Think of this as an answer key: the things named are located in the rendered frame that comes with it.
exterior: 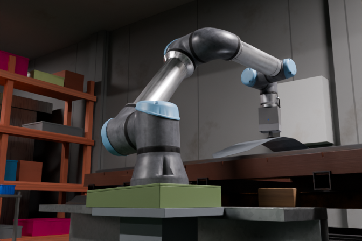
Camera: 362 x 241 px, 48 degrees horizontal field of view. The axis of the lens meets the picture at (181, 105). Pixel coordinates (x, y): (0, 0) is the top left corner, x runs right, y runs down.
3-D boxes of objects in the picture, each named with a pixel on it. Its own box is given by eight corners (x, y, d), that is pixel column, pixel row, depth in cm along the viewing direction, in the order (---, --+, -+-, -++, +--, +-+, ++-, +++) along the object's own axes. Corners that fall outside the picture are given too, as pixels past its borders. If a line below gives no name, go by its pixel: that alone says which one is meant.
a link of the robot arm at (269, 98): (262, 98, 183) (280, 96, 179) (262, 108, 182) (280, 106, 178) (258, 94, 176) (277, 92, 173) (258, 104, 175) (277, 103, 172)
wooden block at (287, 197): (258, 207, 112) (257, 188, 113) (266, 206, 117) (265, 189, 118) (294, 207, 107) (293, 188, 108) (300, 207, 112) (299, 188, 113)
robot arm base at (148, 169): (168, 184, 96) (167, 142, 99) (118, 188, 104) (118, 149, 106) (199, 186, 109) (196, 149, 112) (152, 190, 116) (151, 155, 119)
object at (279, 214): (78, 211, 200) (78, 204, 200) (327, 219, 107) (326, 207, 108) (38, 211, 187) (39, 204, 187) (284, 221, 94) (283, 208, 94)
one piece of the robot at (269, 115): (282, 101, 181) (284, 138, 177) (262, 104, 184) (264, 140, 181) (278, 97, 172) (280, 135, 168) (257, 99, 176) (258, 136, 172)
